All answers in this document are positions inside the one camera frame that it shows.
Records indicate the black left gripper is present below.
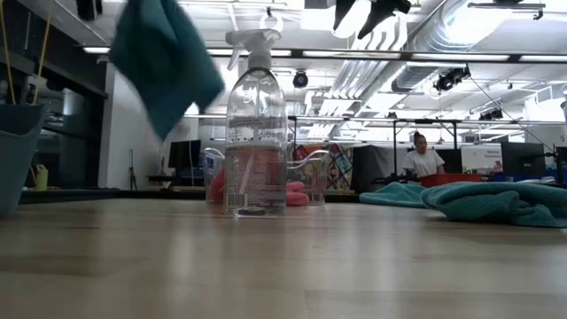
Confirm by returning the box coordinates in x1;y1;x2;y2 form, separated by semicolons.
74;0;105;22

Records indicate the teal microfiber towel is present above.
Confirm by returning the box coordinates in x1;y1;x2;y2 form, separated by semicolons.
109;0;226;141
358;182;427;209
419;181;567;230

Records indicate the pink microfiber towel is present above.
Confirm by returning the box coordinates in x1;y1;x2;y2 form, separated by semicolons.
285;180;311;208
207;169;227;205

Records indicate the black ceiling spotlight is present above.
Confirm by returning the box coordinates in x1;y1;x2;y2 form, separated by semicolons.
432;65;472;93

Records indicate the clear plastic spray bottle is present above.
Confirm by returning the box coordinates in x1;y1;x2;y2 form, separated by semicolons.
223;27;289;218

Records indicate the colourful graffiti board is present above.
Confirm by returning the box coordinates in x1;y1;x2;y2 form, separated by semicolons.
290;142;355;191

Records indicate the black partition panel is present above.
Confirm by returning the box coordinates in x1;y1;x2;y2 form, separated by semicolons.
352;144;400;194

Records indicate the standing person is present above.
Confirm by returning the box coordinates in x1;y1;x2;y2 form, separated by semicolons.
400;130;447;179

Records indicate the clear plastic basket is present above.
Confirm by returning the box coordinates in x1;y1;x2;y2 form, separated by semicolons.
202;147;330;207

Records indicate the thin black tripod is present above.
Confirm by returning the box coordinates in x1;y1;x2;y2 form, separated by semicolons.
127;148;139;191

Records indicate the black desktop monitor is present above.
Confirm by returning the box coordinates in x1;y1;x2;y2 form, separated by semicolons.
167;139;203;170

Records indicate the teal plastic basket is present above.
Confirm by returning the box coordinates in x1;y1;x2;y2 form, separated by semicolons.
0;102;50;217

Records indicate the yellow green bottle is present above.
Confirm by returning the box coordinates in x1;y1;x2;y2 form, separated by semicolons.
34;163;50;192

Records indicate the red plastic tray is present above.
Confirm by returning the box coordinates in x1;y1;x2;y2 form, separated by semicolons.
418;173;485;189

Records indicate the black wide monitor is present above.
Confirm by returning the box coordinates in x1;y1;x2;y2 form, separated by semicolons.
501;141;548;175

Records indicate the round black ceiling camera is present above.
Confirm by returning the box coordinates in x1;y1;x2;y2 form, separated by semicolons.
291;69;310;89

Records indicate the yellow cable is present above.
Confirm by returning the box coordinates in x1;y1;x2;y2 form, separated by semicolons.
0;0;53;106

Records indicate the white wall sign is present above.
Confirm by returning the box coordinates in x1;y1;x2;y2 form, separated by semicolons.
460;144;504;175

